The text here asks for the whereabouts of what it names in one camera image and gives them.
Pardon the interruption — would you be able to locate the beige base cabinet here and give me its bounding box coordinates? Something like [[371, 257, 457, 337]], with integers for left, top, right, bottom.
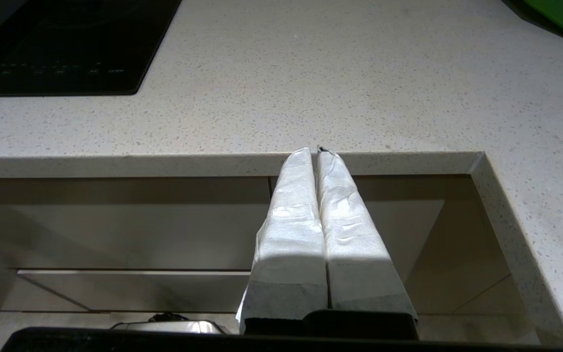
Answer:
[[0, 175, 539, 343]]

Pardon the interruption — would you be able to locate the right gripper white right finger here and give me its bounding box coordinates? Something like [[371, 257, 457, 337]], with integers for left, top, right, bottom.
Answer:
[[316, 146, 417, 316]]

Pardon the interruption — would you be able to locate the silver metal electronics box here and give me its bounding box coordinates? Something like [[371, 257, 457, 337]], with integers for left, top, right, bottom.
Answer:
[[112, 313, 224, 335]]

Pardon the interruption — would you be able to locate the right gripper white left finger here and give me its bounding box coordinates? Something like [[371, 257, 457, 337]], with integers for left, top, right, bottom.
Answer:
[[236, 147, 329, 321]]

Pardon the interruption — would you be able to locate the black induction cooktop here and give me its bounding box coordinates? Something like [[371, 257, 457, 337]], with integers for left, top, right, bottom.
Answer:
[[0, 0, 183, 97]]

